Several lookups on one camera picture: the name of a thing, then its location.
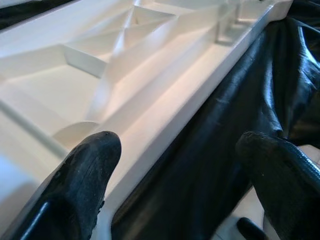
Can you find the white plastic table top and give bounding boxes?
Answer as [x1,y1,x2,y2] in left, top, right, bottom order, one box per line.
[0,0,295,240]

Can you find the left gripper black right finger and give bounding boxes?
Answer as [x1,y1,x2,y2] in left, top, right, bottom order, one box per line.
[234,131,320,240]

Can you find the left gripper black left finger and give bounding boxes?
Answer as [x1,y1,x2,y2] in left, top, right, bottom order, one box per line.
[0,130,123,240]

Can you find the black plastic table cover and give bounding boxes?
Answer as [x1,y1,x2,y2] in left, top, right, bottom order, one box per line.
[0,0,320,240]

